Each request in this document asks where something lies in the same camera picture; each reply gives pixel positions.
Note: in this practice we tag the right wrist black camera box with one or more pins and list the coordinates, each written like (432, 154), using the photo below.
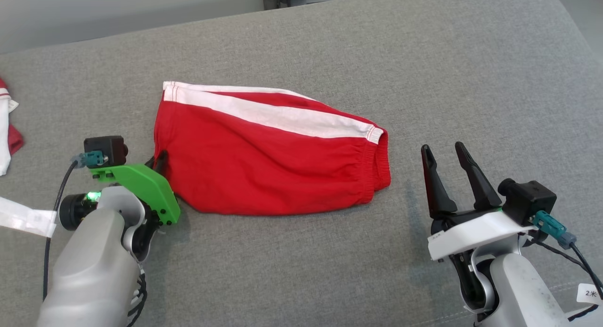
(527, 200)

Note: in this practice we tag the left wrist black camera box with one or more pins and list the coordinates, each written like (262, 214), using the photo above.
(106, 150)

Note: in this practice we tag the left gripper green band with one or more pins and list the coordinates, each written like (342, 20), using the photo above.
(146, 188)

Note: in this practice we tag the small white printed tag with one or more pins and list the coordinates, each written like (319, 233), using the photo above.
(590, 294)

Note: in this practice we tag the red white basketball jersey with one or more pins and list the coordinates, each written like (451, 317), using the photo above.
(4, 129)

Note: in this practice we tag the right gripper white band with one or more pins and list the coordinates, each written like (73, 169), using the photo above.
(471, 232)

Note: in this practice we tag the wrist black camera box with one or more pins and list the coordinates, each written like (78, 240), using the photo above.
(527, 200)
(106, 150)

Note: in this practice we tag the red shorts white stripe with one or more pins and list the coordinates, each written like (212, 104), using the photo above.
(264, 167)

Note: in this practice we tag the long white paper tag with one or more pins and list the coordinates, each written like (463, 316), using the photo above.
(23, 217)

